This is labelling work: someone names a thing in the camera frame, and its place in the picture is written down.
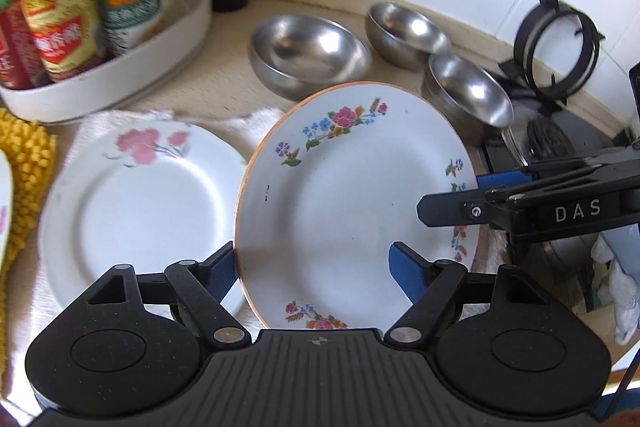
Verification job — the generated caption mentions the white towel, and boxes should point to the white towel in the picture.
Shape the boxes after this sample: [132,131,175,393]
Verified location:
[25,106,508,325]

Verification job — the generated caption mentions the black burner pan support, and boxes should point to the black burner pan support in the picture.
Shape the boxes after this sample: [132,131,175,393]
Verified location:
[498,0,607,108]

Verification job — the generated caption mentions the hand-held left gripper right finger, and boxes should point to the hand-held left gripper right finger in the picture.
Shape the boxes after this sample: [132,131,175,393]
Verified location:
[382,243,542,350]

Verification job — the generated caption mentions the orange-rimmed floral plate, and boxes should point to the orange-rimmed floral plate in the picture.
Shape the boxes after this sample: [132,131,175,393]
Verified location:
[233,81,482,331]

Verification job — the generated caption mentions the white plate with pink print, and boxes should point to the white plate with pink print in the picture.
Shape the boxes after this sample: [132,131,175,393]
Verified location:
[0,151,16,269]

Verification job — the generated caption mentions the red label sauce bottle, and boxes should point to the red label sauce bottle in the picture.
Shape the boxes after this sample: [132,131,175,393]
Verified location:
[0,0,47,90]

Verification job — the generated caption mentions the white plastic tray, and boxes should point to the white plastic tray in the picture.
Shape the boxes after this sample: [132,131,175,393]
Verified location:
[0,0,214,126]

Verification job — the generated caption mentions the yellow chenille cloth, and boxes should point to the yellow chenille cloth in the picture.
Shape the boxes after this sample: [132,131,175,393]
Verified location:
[0,107,59,408]

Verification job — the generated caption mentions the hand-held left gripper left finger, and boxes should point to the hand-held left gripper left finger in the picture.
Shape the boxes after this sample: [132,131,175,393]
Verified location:
[87,243,251,349]

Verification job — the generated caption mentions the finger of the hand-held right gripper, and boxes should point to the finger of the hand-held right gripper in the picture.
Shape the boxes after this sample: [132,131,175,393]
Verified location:
[417,190,512,228]
[475,154,602,190]

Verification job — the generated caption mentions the white and blue cloth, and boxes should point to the white and blue cloth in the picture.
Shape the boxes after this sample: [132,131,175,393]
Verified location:
[589,227,640,349]

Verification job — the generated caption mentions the large stainless steel bowl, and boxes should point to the large stainless steel bowl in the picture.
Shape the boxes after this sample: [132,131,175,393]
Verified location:
[248,14,373,102]

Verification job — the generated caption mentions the white plate with pink flowers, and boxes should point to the white plate with pink flowers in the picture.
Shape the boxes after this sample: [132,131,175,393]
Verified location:
[38,121,249,318]

